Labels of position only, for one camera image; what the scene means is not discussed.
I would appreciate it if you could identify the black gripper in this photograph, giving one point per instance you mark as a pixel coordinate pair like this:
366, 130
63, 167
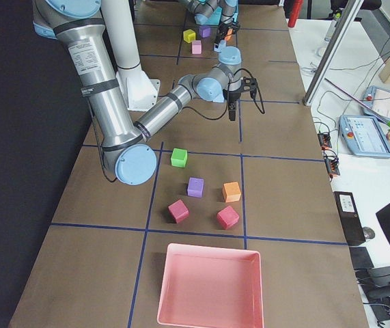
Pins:
231, 96
220, 35

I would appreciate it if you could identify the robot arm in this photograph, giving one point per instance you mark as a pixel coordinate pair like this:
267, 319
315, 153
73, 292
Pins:
203, 10
122, 100

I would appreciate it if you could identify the orange-red foam block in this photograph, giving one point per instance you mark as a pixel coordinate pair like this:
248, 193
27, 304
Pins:
228, 34

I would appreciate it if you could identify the dark purple foam block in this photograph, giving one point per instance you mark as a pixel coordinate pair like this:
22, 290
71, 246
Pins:
204, 31

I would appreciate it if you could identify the light pink foam block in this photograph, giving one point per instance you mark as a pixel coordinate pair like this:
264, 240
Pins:
196, 47

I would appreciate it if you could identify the yellow foam block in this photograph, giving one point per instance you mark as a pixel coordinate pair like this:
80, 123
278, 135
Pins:
189, 36

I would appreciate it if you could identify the red bottle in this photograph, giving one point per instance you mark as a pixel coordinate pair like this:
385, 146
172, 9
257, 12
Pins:
294, 13

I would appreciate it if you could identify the green foam block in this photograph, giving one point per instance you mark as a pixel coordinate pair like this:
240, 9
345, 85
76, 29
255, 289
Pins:
179, 157

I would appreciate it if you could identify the orange foam block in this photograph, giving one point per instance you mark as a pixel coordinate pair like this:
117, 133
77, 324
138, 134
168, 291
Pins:
231, 192

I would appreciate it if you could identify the magenta foam block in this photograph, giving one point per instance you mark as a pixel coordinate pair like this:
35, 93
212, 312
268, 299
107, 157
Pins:
227, 217

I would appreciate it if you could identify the crimson foam block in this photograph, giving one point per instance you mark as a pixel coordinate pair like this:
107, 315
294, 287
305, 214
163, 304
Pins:
178, 211

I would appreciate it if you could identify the teach pendant near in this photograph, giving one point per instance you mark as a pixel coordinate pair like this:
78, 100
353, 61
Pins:
364, 136

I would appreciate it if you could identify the teach pendant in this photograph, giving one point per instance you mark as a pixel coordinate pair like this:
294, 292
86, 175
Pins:
364, 136
378, 99

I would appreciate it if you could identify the teach pendant far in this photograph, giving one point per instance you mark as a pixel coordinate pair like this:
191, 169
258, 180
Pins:
378, 99

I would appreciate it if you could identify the green grabber tool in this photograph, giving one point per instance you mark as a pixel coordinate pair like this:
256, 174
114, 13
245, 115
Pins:
384, 123

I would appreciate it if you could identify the black power box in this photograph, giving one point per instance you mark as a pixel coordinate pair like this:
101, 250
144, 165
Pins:
349, 218

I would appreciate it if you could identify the pink plastic tray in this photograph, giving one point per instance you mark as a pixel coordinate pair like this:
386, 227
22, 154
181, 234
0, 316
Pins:
211, 287

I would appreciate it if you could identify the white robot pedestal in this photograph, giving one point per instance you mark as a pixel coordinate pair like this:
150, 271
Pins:
140, 92

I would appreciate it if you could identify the aluminium frame beam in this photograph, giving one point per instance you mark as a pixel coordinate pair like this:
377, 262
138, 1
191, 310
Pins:
342, 26

